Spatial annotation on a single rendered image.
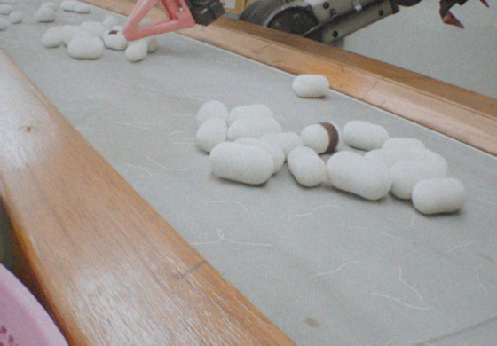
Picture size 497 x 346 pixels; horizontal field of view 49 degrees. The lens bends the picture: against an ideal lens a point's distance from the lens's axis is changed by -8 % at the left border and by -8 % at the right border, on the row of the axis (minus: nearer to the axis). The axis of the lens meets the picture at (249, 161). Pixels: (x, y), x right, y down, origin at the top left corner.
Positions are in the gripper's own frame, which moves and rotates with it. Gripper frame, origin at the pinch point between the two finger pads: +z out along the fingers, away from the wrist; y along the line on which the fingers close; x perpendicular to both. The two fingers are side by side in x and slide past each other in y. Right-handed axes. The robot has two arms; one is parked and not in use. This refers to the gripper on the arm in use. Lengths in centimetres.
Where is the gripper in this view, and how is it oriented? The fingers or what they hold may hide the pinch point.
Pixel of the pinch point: (130, 32)
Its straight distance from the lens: 65.7
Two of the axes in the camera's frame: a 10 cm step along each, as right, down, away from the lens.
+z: -7.2, 6.4, -2.6
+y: 5.6, 3.2, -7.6
